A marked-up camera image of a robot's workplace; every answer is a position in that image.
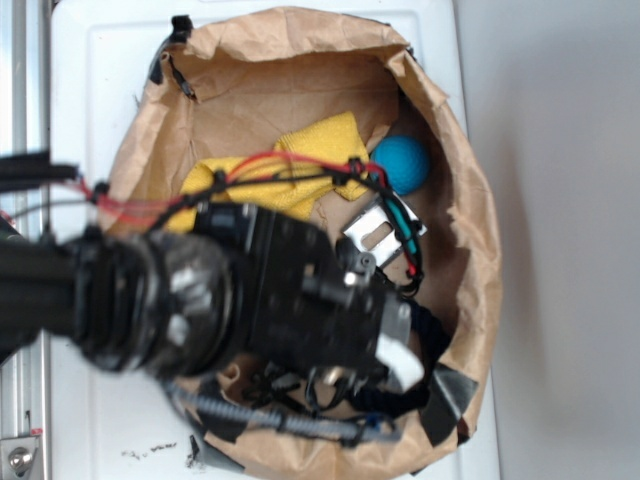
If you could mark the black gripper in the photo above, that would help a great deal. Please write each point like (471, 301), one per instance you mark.
(313, 308)

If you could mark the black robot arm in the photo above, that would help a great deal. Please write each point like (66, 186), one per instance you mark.
(158, 301)

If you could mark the yellow cloth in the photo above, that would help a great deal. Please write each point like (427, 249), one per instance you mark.
(288, 179)

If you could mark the blue ball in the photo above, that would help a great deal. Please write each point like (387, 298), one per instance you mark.
(406, 162)

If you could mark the brown paper bag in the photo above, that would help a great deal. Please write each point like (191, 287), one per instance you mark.
(231, 89)

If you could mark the metal bracket plate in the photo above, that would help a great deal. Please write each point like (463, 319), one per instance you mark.
(371, 232)

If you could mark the aluminium rail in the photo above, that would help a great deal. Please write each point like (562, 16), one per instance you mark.
(25, 356)

